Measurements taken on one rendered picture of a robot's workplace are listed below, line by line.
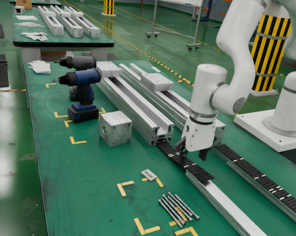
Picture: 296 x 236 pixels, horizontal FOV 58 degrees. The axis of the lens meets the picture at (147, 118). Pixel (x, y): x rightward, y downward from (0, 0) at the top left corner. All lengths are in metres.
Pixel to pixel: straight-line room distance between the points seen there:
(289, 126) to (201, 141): 0.58
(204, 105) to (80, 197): 0.44
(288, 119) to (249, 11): 0.66
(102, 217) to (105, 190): 0.10
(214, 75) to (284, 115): 0.63
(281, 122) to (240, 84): 0.64
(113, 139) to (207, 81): 0.44
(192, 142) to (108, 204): 0.31
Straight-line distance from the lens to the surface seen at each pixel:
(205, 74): 0.75
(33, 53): 2.75
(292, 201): 0.94
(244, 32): 0.78
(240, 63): 0.73
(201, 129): 0.82
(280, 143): 1.24
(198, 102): 0.78
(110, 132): 1.00
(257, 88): 4.36
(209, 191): 0.86
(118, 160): 0.97
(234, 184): 0.97
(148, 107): 1.18
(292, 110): 1.31
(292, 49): 1.26
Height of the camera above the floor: 1.35
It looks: 27 degrees down
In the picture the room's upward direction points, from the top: 7 degrees clockwise
